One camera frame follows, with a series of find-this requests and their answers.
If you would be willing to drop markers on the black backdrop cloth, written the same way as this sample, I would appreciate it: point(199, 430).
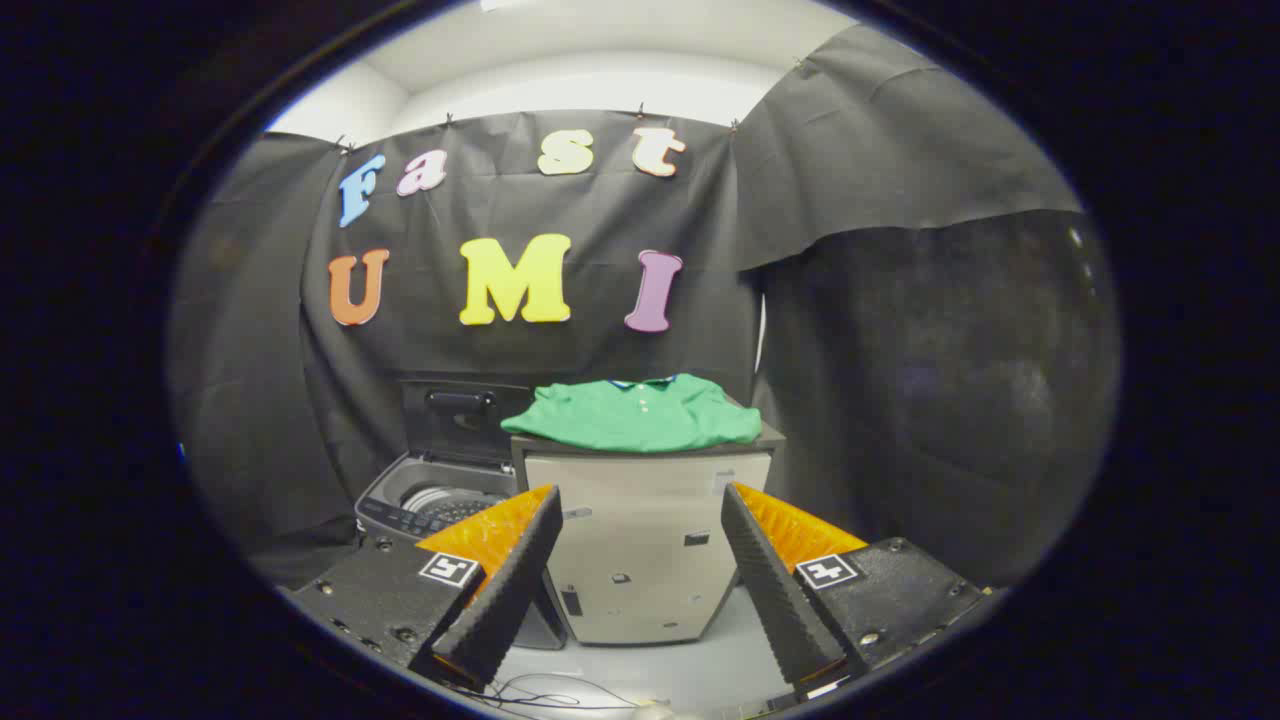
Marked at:
point(900, 380)

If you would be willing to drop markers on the green polo shirt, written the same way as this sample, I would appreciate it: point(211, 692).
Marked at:
point(640, 420)

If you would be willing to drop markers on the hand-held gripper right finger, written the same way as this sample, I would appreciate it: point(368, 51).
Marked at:
point(775, 590)

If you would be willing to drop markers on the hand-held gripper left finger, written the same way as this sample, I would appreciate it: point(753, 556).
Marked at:
point(510, 600)

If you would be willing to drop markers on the grey washing machine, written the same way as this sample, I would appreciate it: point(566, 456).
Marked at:
point(400, 505)

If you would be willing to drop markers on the beige cabinet with dark top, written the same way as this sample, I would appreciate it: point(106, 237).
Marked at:
point(640, 540)

